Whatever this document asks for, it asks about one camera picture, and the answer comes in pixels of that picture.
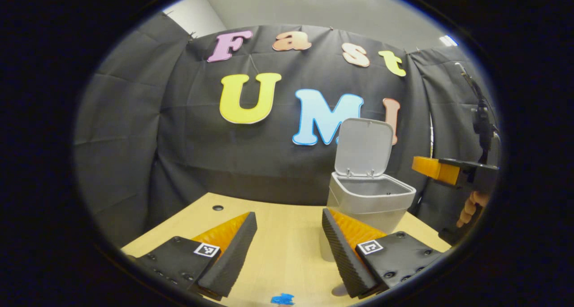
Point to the wooden desktop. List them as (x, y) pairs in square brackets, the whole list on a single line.
[(282, 235)]

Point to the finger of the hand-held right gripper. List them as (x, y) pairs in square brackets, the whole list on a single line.
[(437, 170)]

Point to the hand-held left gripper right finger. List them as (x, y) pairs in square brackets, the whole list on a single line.
[(341, 253)]

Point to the blue paper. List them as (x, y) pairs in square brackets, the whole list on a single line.
[(282, 299)]

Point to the small ceiling light panel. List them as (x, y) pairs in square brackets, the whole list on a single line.
[(448, 41)]

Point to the white desktop garbage bin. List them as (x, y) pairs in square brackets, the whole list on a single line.
[(363, 150)]

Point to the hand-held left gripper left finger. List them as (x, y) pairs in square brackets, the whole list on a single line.
[(235, 253)]

